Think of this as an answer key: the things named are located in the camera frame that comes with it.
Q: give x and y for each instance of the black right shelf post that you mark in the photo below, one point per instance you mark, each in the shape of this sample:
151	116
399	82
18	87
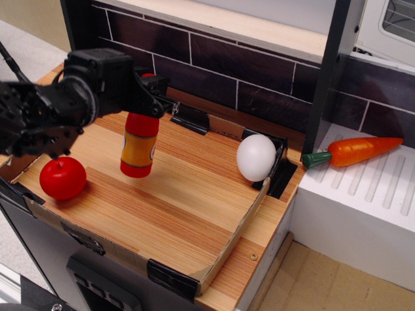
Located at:
326	73

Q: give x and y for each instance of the orange toy carrot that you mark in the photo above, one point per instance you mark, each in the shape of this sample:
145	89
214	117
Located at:
351	151

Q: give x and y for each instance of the white appliance with wire rack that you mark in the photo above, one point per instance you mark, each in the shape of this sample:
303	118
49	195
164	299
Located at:
387	30

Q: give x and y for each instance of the white grooved drainboard counter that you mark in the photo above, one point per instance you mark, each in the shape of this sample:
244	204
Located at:
361	215

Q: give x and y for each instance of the black control panel with buttons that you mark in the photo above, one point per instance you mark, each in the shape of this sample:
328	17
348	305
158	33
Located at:
98	291

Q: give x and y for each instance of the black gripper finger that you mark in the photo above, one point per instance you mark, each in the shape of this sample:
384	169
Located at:
151	106
155	84

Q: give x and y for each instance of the red yellow hot sauce bottle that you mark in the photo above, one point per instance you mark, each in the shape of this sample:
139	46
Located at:
140	137

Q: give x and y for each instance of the white toy egg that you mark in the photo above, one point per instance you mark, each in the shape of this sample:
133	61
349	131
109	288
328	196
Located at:
256	155

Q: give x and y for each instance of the black shelf post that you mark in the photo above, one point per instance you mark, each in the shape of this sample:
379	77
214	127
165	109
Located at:
87	27
326	73

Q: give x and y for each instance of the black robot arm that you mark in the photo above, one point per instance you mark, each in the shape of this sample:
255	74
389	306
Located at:
38	120

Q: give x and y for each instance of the red toy tomato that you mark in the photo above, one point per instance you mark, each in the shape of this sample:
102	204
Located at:
63	178

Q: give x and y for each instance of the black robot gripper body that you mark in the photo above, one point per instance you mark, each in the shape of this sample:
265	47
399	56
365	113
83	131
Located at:
108	89

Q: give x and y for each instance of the light wooden shelf board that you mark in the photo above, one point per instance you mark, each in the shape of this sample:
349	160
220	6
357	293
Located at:
276	37

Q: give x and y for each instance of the black left shelf post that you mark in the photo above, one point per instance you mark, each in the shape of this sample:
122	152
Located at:
87	27

